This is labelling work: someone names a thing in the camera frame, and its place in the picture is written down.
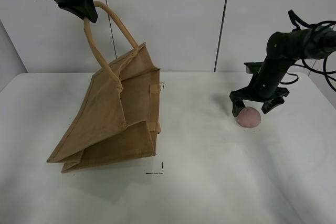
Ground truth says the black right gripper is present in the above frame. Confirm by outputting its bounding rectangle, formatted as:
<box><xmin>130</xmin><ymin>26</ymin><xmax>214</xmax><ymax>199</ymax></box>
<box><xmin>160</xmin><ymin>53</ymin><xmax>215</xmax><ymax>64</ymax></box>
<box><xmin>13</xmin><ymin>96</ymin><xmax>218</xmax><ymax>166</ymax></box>
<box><xmin>229</xmin><ymin>61</ymin><xmax>290</xmax><ymax>116</ymax></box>

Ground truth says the pink peach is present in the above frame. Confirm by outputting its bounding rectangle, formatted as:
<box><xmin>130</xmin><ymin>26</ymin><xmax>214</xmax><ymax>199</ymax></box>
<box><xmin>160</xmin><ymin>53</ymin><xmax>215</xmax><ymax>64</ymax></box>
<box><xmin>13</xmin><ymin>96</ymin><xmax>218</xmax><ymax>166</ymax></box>
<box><xmin>236</xmin><ymin>107</ymin><xmax>261</xmax><ymax>128</ymax></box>

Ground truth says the brown linen tote bag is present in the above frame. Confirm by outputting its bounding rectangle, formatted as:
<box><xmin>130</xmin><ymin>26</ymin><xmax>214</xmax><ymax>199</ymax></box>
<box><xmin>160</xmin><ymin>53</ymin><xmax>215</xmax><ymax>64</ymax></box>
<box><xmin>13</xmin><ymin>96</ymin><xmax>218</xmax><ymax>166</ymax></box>
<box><xmin>48</xmin><ymin>1</ymin><xmax>161</xmax><ymax>173</ymax></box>

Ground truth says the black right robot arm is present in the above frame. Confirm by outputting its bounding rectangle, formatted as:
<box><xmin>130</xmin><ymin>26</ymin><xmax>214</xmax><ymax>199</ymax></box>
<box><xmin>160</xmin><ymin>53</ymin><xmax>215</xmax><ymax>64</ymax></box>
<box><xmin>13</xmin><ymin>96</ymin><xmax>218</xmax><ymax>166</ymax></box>
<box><xmin>229</xmin><ymin>26</ymin><xmax>335</xmax><ymax>117</ymax></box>

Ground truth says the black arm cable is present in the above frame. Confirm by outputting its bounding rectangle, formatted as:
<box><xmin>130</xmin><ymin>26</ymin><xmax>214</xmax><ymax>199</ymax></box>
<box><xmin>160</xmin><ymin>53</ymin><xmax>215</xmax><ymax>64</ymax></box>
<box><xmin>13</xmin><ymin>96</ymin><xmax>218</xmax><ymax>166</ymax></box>
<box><xmin>286</xmin><ymin>9</ymin><xmax>336</xmax><ymax>91</ymax></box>

